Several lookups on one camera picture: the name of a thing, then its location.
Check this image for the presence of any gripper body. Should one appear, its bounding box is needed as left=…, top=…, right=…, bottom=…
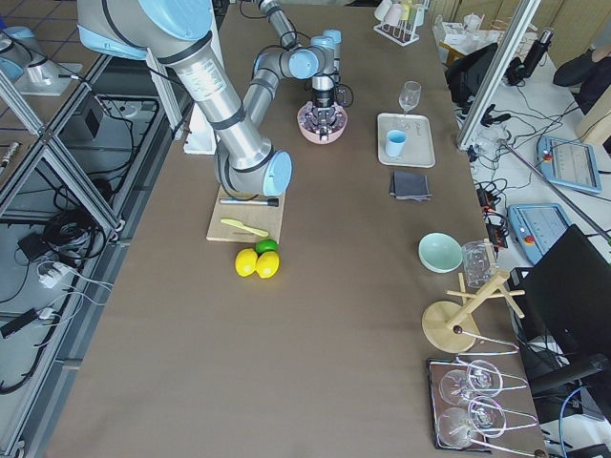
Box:
left=305, top=90, right=337, bottom=124

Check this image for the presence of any steel ice scoop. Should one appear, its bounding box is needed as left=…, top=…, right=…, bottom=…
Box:
left=318, top=118, right=333, bottom=143

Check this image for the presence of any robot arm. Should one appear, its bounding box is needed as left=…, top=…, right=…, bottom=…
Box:
left=243, top=1, right=348, bottom=144
left=77, top=0, right=292, bottom=197

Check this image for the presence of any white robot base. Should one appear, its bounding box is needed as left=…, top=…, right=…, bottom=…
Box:
left=183, top=103, right=217, bottom=156

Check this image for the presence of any clear ice cubes pile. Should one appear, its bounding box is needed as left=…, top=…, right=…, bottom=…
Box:
left=299, top=105, right=346, bottom=137

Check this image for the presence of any blue cup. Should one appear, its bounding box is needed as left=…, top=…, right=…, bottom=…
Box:
left=385, top=129, right=407, bottom=157

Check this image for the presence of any pink cup on rack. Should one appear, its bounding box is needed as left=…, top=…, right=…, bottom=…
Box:
left=383, top=3, right=403, bottom=27

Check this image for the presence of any white cup rack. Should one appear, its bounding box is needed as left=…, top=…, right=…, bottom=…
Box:
left=373, top=0, right=430, bottom=47

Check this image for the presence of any pink bowl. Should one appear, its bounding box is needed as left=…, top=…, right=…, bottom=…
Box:
left=297, top=102, right=348, bottom=145

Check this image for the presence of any clear wine glass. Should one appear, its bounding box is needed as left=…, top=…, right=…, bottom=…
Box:
left=398, top=81, right=421, bottom=130

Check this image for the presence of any steel muddler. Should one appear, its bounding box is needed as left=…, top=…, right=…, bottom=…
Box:
left=219, top=198, right=280, bottom=207

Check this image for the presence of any beige rabbit tray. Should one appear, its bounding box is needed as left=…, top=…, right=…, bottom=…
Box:
left=377, top=113, right=435, bottom=168

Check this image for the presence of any grey folded cloth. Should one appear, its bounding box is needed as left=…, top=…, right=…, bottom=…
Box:
left=390, top=170, right=432, bottom=201

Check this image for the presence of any bamboo cutting board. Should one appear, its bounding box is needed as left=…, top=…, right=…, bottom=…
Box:
left=206, top=187, right=285, bottom=243

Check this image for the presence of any yellow plastic knife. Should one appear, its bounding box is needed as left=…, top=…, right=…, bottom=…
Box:
left=221, top=218, right=269, bottom=238

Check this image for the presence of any lime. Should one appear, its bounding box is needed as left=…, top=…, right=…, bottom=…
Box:
left=255, top=239, right=278, bottom=255

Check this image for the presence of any right lemon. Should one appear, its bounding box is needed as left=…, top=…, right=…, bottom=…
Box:
left=255, top=251, right=280, bottom=279

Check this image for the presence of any lemon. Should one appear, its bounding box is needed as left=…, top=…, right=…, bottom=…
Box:
left=234, top=248, right=259, bottom=277
left=255, top=251, right=280, bottom=279

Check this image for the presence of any left lemon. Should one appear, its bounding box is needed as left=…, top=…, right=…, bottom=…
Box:
left=234, top=248, right=259, bottom=277

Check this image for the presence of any mint green bowl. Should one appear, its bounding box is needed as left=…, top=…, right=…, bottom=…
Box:
left=418, top=233, right=463, bottom=273

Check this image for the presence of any clear glass mug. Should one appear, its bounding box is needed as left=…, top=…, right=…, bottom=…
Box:
left=461, top=239, right=497, bottom=288

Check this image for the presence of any lower teach pendant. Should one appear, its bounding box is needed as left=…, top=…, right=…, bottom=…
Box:
left=507, top=203, right=572, bottom=264

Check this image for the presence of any teach pendant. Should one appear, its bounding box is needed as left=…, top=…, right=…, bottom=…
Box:
left=507, top=203, right=572, bottom=264
left=537, top=135, right=602, bottom=194

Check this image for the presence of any upper teach pendant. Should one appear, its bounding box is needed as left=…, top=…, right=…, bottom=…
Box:
left=537, top=135, right=602, bottom=194

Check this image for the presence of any wooden mug tree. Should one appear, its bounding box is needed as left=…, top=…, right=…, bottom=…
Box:
left=421, top=270, right=525, bottom=355

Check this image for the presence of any black laptop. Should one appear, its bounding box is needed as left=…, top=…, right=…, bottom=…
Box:
left=509, top=224, right=610, bottom=357

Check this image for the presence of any upper lying wine glass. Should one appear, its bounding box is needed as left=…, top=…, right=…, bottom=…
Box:
left=439, top=360, right=528, bottom=406

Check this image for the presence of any lying wine glass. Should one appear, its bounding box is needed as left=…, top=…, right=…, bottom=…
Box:
left=436, top=395, right=539, bottom=457
left=439, top=360, right=528, bottom=406

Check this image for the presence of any metal mirror tray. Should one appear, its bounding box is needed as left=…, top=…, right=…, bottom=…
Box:
left=426, top=359, right=492, bottom=454

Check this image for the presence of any lower lying wine glass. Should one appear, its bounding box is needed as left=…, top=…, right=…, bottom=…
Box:
left=436, top=395, right=539, bottom=457

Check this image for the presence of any aluminium frame post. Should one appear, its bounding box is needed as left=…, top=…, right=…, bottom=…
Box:
left=455, top=0, right=540, bottom=152

